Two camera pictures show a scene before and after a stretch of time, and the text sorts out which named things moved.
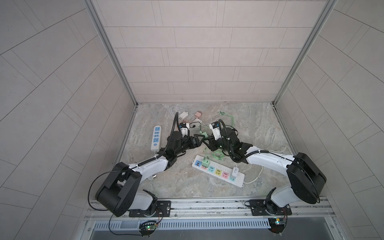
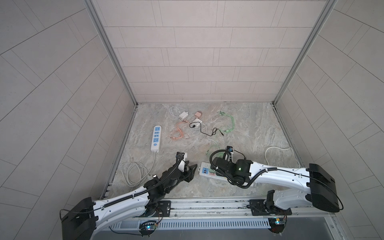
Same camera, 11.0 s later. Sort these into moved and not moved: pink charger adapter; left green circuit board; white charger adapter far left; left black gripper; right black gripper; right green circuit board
Moved: left black gripper; right black gripper
Not moved: white charger adapter far left; left green circuit board; right green circuit board; pink charger adapter
